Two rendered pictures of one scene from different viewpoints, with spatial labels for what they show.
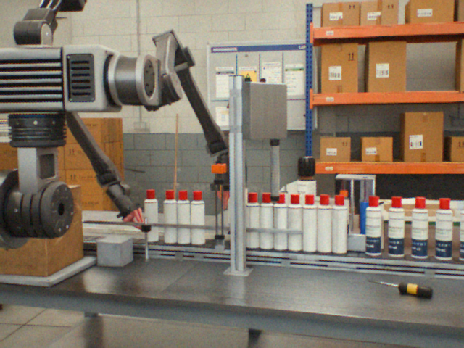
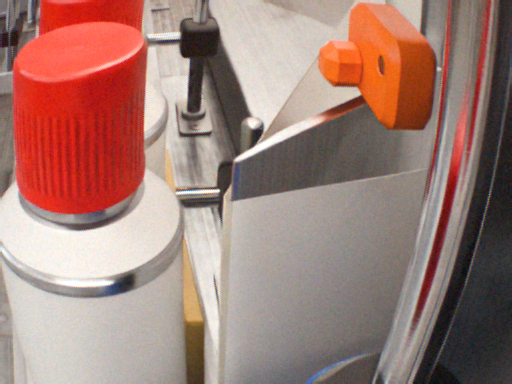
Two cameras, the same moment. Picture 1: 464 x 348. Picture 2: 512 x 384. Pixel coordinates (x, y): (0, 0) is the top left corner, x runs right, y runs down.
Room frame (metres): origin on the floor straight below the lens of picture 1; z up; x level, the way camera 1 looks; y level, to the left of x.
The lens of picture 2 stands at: (1.77, -0.53, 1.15)
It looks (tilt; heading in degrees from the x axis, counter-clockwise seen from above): 34 degrees down; 60
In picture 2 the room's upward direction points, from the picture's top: 5 degrees clockwise
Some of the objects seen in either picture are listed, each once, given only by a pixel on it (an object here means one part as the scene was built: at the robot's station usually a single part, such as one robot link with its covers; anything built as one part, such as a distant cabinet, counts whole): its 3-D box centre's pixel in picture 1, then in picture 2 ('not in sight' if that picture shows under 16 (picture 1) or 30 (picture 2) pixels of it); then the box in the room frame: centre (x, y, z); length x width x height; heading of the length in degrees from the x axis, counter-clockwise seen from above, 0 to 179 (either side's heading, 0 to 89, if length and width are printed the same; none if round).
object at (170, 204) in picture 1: (170, 216); not in sight; (1.99, 0.23, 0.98); 0.05 x 0.05 x 0.20
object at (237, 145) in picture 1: (237, 175); not in sight; (1.77, -0.02, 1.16); 0.04 x 0.04 x 0.67; 74
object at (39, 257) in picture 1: (26, 227); not in sight; (1.81, 0.72, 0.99); 0.30 x 0.24 x 0.27; 78
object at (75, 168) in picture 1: (63, 185); not in sight; (5.45, 1.76, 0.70); 1.20 x 0.82 x 1.39; 87
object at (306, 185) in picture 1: (306, 186); not in sight; (2.44, -0.36, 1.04); 0.09 x 0.09 x 0.29
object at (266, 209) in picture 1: (267, 220); not in sight; (1.89, -0.13, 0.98); 0.05 x 0.05 x 0.20
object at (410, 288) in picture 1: (397, 286); not in sight; (1.55, -0.50, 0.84); 0.20 x 0.03 x 0.03; 53
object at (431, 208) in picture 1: (417, 209); not in sight; (3.03, -1.10, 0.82); 0.34 x 0.24 x 0.03; 87
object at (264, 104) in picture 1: (259, 111); not in sight; (1.81, -0.10, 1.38); 0.17 x 0.10 x 0.19; 129
